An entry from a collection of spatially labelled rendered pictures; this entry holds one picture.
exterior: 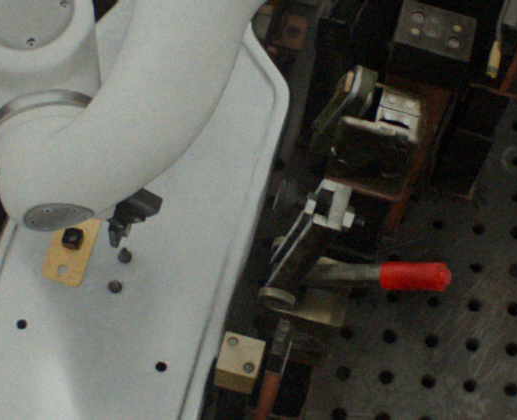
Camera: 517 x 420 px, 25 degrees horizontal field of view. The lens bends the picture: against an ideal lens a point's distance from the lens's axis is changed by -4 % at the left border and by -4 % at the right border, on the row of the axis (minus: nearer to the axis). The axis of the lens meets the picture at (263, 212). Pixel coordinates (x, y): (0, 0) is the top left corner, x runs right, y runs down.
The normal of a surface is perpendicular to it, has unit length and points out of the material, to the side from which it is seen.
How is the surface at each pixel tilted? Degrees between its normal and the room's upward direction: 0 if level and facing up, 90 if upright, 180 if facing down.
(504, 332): 0
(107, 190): 87
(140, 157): 74
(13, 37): 6
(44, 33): 5
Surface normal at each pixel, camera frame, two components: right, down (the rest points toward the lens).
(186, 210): 0.07, -0.41
